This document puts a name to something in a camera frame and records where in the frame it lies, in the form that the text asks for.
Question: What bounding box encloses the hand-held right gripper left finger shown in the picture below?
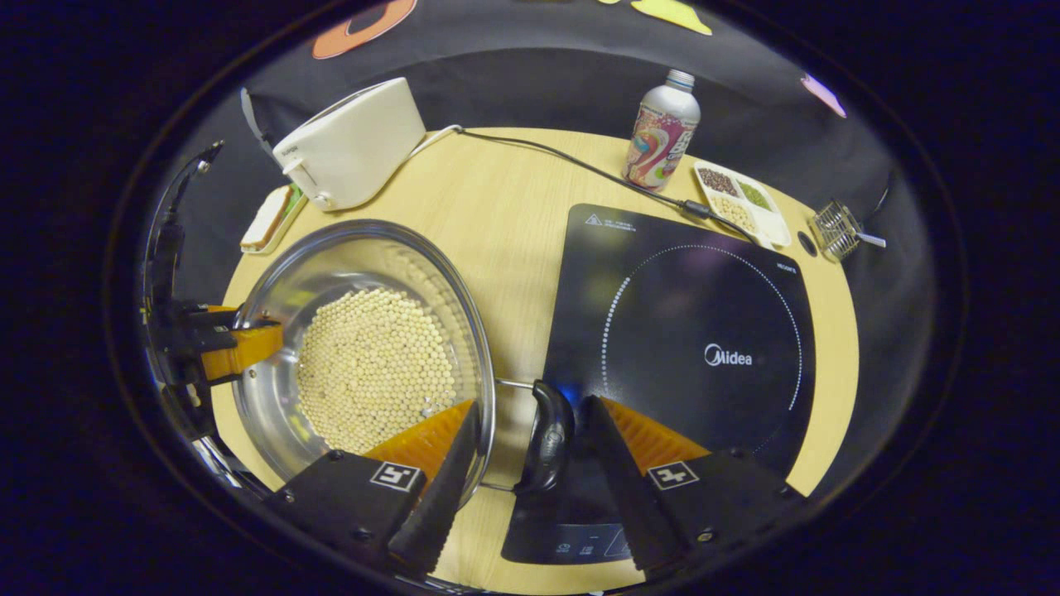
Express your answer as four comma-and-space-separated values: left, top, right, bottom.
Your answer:
263, 400, 483, 580

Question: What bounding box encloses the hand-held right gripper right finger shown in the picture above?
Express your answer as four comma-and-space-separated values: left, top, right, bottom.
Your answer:
584, 395, 806, 580

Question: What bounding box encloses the stainless steel pot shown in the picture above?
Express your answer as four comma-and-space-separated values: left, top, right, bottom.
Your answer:
232, 219, 576, 497

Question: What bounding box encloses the black induction cooktop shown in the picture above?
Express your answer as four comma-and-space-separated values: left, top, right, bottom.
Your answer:
501, 204, 817, 566

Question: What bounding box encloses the toast sandwich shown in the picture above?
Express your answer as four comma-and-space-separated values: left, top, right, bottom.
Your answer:
242, 185, 295, 249

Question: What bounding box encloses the small green plate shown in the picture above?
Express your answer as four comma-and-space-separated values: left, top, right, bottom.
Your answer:
240, 184, 309, 255

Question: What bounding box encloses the pile of soybeans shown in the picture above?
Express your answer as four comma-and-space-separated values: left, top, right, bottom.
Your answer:
296, 287, 458, 454

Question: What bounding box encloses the white toaster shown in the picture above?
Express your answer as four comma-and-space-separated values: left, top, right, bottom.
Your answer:
272, 77, 427, 212

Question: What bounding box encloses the white divided bean dish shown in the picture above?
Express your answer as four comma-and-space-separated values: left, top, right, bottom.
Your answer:
694, 162, 793, 249

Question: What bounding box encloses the silver drink bottle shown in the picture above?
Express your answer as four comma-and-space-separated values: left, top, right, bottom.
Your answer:
622, 70, 701, 193

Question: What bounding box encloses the white toaster cable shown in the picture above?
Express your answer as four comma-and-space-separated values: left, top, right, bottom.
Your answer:
406, 124, 465, 158

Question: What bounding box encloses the black power cable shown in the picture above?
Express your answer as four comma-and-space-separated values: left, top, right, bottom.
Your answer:
454, 127, 763, 247

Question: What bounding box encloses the small wire mesh basket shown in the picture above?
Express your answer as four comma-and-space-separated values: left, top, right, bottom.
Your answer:
807, 200, 887, 263

